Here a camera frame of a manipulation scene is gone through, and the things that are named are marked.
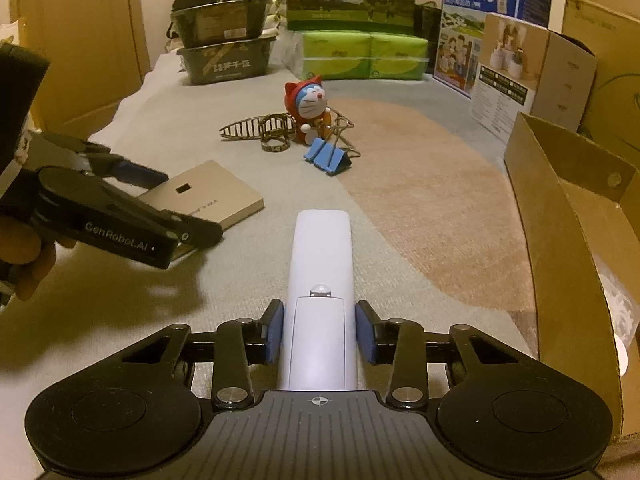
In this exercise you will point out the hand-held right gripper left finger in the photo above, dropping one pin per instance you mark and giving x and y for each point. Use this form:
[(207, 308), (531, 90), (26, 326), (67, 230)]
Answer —
[(274, 332)]

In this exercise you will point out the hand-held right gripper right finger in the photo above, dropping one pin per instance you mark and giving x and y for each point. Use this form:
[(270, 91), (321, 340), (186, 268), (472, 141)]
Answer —
[(364, 332)]

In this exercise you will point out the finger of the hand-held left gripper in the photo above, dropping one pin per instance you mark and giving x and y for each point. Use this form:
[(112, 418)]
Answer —
[(140, 172), (190, 227)]

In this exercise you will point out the small tan box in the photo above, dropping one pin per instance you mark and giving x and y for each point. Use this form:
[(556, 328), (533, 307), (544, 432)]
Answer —
[(220, 195)]

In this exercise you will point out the white remote control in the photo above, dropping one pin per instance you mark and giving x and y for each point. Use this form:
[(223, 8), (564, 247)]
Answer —
[(320, 260)]

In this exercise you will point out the blue binder clip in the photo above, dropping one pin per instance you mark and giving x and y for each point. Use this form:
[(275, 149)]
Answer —
[(340, 162), (317, 152)]

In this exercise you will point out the red blue cat toy figure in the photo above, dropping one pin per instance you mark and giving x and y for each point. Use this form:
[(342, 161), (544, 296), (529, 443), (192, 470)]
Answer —
[(307, 102)]

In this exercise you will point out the shallow cardboard box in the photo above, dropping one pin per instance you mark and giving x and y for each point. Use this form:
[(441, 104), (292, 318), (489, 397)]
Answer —
[(565, 240)]

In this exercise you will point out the clear bag of white swabs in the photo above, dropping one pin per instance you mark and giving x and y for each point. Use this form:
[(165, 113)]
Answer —
[(620, 300)]

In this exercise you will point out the person's left hand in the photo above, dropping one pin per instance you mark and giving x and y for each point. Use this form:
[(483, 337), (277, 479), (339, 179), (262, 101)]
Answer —
[(30, 260)]

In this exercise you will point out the bronze metal arc model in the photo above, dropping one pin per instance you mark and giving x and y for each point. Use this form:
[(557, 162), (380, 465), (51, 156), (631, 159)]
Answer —
[(240, 127)]

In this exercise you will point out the dark instant rice box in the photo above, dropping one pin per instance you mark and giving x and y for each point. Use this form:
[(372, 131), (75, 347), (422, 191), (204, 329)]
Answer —
[(220, 22), (225, 62)]

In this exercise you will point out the wooden door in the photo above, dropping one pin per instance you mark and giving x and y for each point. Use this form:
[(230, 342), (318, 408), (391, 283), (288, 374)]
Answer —
[(75, 35)]

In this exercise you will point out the green tissue multipack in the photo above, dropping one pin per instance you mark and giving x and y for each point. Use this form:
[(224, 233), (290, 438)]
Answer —
[(360, 55)]

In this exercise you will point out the white appliance box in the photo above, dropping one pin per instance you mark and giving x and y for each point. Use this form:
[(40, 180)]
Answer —
[(515, 85)]

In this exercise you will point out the dark green box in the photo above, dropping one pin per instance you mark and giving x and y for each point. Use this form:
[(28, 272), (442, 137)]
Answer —
[(427, 35)]

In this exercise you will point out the blue milk carton box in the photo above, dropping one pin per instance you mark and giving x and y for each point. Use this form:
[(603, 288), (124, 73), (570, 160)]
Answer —
[(475, 10)]

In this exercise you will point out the large brown cardboard box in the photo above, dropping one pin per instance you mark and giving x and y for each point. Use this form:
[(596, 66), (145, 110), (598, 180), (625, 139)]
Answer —
[(610, 20)]

